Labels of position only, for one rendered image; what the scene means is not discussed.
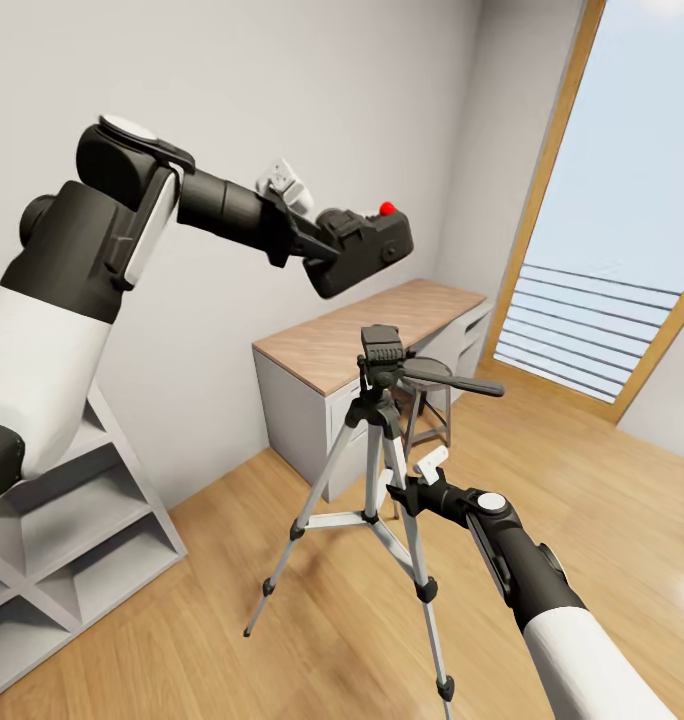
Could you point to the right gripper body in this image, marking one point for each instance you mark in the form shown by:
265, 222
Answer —
419, 497

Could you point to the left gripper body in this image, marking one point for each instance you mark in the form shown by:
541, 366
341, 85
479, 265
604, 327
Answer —
248, 218

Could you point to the digital camera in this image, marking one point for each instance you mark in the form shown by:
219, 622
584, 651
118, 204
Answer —
367, 245

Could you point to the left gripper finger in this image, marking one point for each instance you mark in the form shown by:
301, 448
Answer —
307, 246
306, 226

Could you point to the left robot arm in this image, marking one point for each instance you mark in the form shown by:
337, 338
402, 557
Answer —
89, 243

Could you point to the camera tripod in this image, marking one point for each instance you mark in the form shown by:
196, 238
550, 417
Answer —
379, 372

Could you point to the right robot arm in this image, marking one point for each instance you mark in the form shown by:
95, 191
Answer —
584, 675

